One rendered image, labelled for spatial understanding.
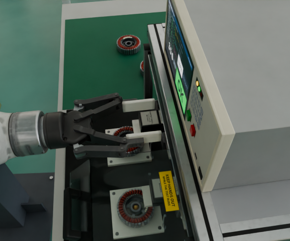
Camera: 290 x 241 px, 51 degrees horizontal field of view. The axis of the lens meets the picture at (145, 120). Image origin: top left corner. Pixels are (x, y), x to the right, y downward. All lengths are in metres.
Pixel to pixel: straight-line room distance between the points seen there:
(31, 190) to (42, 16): 1.79
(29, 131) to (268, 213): 0.48
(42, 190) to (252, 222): 1.47
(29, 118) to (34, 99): 1.77
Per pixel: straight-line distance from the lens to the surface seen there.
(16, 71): 2.66
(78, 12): 1.76
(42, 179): 1.97
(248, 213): 0.65
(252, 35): 0.65
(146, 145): 1.08
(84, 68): 1.41
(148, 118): 0.97
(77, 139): 0.61
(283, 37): 0.67
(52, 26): 3.03
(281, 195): 0.68
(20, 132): 0.62
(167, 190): 0.69
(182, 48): 0.67
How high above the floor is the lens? 1.69
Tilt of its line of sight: 53 degrees down
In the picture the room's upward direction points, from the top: straight up
